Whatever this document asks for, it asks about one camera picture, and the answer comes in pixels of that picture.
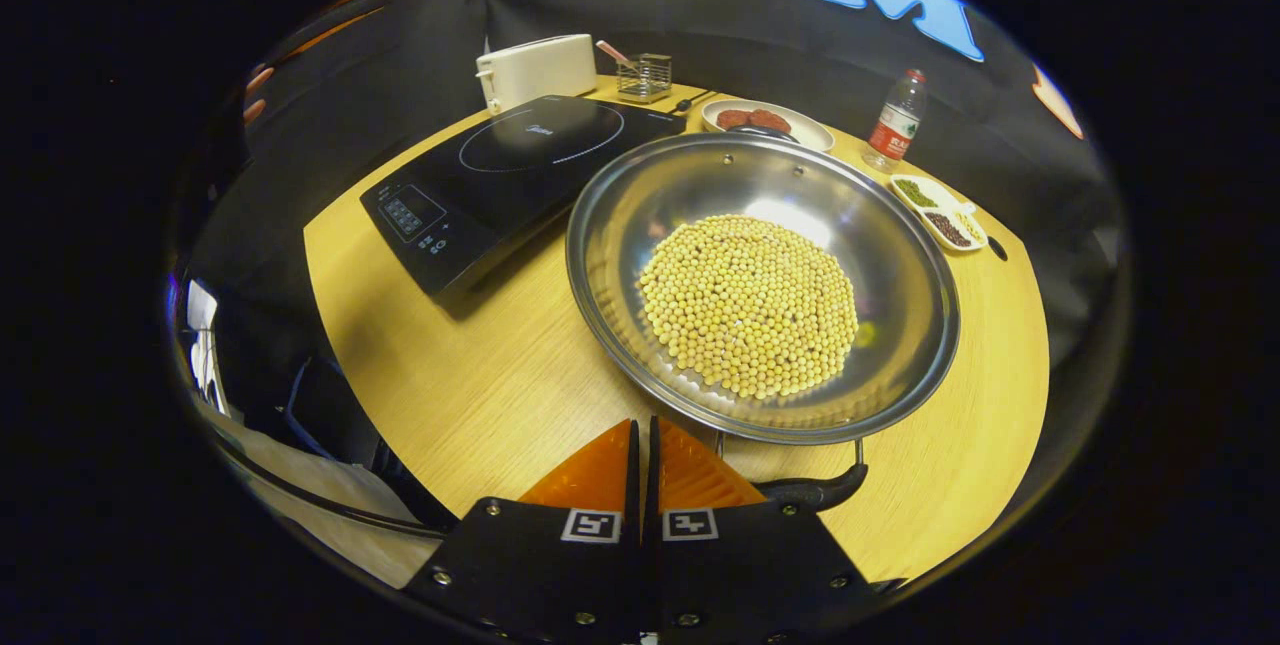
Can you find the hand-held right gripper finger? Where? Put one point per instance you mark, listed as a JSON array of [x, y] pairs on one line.
[[655, 525], [632, 525]]

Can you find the black induction cooktop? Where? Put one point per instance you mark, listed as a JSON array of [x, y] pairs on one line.
[[520, 175]]

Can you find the pile of yellow soybeans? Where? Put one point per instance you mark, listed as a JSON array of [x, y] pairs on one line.
[[750, 305]]

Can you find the stainless steel pot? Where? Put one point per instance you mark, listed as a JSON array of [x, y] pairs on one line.
[[880, 225]]

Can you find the white toaster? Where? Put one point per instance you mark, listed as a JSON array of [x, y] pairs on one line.
[[540, 70]]

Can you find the pink striped straw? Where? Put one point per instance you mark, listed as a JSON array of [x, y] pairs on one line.
[[612, 52]]

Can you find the red meat patty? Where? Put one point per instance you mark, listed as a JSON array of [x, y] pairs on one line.
[[733, 119], [772, 121]]

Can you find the black backdrop cloth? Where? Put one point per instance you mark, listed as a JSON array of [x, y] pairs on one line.
[[760, 55]]

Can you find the pile of dark red beans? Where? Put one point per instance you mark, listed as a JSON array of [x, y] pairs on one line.
[[947, 229]]

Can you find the round white plate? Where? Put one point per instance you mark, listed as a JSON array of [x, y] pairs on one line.
[[810, 133]]

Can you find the pile of green mung beans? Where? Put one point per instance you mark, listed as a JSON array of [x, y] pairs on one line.
[[915, 192]]

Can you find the white divided dish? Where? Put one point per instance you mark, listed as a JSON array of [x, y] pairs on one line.
[[935, 207]]

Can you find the pile of small pale beans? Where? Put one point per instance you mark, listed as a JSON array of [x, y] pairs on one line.
[[968, 223]]

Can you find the clear plastic water bottle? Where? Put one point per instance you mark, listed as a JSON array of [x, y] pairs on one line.
[[893, 130]]

